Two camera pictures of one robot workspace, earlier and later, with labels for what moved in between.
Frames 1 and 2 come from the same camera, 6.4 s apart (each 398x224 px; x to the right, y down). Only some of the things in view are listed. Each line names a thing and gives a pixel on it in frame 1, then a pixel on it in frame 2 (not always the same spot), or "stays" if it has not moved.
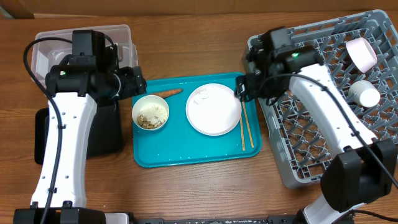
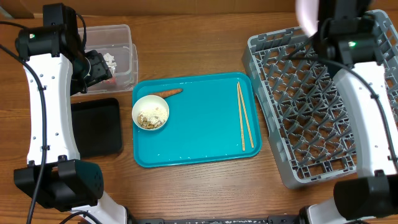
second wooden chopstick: (248, 124) stays
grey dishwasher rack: (360, 55) stays
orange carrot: (166, 93) stays
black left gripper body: (130, 84) -> (99, 71)
